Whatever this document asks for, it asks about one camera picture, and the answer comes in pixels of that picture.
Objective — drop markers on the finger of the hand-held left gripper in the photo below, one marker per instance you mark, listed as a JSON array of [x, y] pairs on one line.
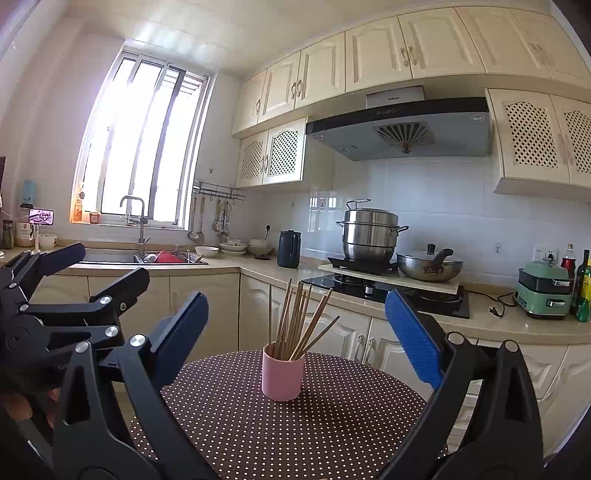
[[51, 263], [120, 290]]

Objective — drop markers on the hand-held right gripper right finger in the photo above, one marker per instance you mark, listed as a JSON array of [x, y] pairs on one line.
[[413, 337]]

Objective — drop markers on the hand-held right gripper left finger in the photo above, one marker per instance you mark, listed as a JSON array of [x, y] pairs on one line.
[[182, 332]]

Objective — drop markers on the bundle of wooden chopsticks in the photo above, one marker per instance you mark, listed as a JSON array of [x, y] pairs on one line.
[[288, 323]]

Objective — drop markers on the pink cup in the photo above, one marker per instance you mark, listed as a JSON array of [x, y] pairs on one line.
[[281, 378]]

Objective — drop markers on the hanging metal utensils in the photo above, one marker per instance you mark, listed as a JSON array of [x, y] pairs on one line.
[[224, 230]]

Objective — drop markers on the person's left hand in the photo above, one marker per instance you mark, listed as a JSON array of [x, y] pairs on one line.
[[14, 406]]

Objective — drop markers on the small white cup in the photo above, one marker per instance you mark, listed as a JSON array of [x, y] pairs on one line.
[[47, 242]]

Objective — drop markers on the steel sink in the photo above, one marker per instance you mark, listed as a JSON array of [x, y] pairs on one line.
[[106, 259]]

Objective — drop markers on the white jar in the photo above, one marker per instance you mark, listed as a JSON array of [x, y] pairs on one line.
[[25, 235]]

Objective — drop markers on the smartphone on stand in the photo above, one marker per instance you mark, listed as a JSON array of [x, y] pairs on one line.
[[41, 217]]

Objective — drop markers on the cream base cabinets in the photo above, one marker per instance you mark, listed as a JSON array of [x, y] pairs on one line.
[[221, 304]]

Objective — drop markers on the dark jar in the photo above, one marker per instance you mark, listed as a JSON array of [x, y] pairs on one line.
[[8, 235]]

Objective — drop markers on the red basin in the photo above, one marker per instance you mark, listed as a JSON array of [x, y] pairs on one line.
[[168, 257]]

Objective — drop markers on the steel faucet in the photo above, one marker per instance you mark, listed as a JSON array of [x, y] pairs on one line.
[[141, 235]]

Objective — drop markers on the orange bottle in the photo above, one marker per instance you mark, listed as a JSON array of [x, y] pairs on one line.
[[78, 210]]

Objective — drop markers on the beige stone slab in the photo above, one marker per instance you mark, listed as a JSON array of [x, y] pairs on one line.
[[392, 278]]

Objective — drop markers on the small jar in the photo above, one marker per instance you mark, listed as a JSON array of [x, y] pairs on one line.
[[94, 218]]

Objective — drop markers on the light blue container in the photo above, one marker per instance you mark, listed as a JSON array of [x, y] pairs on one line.
[[29, 191]]

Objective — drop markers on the glass wok lid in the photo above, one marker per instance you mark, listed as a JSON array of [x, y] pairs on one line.
[[415, 257]]

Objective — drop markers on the small white bowl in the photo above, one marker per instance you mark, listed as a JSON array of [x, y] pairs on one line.
[[207, 251]]

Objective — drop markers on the black glass gas hob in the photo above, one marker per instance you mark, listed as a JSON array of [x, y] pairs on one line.
[[341, 284]]

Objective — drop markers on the black induction cooker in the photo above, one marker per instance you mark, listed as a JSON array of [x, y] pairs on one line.
[[355, 265]]

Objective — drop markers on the hanging metal ladle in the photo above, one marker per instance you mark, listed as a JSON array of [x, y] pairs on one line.
[[195, 234]]

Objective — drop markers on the stacked white dishes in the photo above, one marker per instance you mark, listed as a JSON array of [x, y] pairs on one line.
[[233, 249]]

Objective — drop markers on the steel steamer pot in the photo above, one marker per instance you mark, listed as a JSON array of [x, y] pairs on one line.
[[369, 235]]

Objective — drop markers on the black electric kettle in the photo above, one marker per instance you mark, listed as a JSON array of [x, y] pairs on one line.
[[289, 251]]

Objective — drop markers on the green electric cooker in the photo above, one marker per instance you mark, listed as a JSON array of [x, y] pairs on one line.
[[542, 290]]

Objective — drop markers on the sliding window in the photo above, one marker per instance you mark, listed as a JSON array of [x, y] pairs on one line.
[[138, 138]]

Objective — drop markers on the green oil bottle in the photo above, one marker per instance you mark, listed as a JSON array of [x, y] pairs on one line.
[[584, 290]]

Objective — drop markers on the grey range hood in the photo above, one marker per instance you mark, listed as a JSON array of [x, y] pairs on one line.
[[443, 134]]

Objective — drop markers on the narrow lattice door cabinet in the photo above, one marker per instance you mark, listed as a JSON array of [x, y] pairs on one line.
[[281, 152]]

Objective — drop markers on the wide lattice door cabinet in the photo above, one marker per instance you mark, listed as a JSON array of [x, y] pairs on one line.
[[535, 138]]

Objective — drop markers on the cream upper cabinets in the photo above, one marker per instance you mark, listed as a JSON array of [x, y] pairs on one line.
[[378, 50]]

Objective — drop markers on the wall socket with plug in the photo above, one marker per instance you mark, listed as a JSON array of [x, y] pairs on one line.
[[268, 229]]

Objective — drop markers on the metal utensil rail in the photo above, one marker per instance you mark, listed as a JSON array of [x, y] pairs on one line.
[[219, 189]]

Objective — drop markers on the double wall socket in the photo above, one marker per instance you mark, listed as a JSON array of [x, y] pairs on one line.
[[545, 254]]

